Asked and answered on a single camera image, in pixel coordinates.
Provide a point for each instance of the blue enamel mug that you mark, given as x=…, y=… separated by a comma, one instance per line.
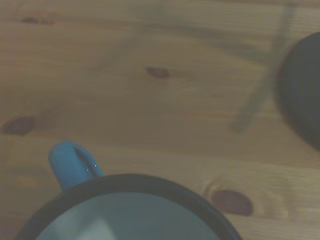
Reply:
x=130, y=215

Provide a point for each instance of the wooden mug tree black base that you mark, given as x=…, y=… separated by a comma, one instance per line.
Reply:
x=305, y=95

